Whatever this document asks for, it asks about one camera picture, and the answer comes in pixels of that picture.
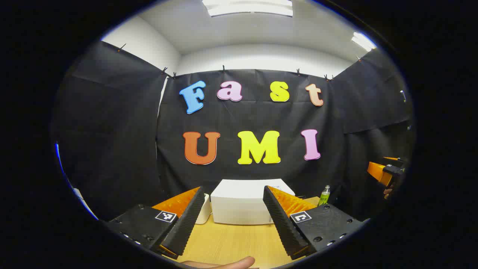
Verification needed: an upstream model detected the white toaster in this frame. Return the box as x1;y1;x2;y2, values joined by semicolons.
195;193;212;225

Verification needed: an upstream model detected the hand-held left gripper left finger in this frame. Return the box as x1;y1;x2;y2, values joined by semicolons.
106;186;205;260

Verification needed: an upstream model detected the ceiling light panel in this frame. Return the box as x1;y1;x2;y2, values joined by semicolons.
351;32;377;52
202;0;294;18

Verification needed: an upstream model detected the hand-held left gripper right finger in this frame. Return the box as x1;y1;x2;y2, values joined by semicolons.
263;185;364;261

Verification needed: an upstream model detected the green drink bottle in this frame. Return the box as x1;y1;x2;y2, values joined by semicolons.
318;185;331;207

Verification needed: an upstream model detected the white microwave oven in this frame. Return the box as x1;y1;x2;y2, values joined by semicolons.
210;179;295;225

